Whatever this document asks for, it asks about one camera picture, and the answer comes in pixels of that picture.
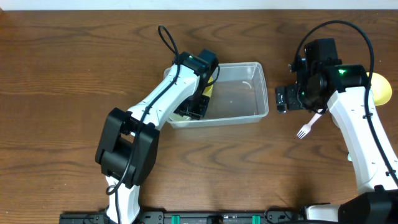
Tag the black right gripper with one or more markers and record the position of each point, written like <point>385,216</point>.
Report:
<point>286,98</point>

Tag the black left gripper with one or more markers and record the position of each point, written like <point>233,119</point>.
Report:
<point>193,109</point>

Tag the yellow plastic cup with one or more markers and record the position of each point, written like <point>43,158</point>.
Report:
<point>209,89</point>

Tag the yellow plastic bowl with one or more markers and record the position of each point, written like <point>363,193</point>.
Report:
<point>381,88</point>

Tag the white plastic cup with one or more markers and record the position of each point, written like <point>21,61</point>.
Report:
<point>176,117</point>

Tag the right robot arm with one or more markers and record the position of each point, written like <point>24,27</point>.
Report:
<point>324,84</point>

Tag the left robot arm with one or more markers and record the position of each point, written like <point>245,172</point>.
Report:
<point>127,148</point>

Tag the clear plastic storage container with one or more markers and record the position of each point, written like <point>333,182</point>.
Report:
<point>239,96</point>

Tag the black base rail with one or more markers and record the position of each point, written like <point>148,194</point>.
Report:
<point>273,215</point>

